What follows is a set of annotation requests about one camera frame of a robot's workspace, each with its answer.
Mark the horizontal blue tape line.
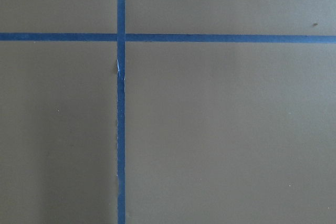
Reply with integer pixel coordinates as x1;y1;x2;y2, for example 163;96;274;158
1;33;335;44

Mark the vertical blue tape line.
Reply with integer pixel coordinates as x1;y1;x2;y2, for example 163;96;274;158
117;0;126;224

